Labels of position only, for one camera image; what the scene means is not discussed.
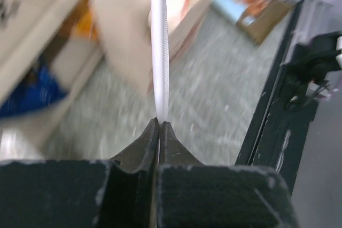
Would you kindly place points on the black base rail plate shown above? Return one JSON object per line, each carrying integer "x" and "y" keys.
{"x": 297, "y": 82}

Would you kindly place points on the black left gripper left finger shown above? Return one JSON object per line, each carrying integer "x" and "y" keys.
{"x": 82, "y": 193}

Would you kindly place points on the orange snack bag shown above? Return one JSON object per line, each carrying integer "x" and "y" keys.
{"x": 85, "y": 27}

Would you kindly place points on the single white straw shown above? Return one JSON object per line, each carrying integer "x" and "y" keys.
{"x": 160, "y": 58}

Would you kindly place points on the brown chips bag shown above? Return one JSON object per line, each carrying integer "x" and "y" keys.
{"x": 257, "y": 18}

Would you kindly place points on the paper takeout bag orange handles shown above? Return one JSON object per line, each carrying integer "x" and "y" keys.
{"x": 125, "y": 37}

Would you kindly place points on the cream two-tier shelf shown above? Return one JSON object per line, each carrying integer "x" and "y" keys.
{"x": 29, "y": 31}

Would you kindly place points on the blue snack bag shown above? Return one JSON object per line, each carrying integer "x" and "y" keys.
{"x": 38, "y": 90}

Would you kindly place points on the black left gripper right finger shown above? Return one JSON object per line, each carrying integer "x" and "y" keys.
{"x": 219, "y": 196}

